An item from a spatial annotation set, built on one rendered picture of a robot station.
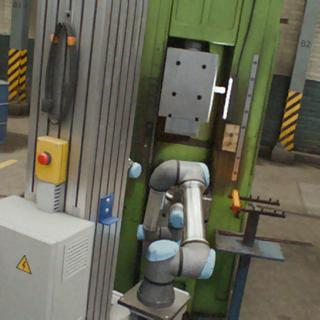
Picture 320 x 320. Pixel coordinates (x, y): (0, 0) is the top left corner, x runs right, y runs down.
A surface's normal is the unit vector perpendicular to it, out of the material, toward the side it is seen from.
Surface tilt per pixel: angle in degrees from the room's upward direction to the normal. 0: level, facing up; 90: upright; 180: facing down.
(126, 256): 90
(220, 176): 90
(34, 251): 90
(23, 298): 91
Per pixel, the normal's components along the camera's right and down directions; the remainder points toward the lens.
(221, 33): -0.04, 0.25
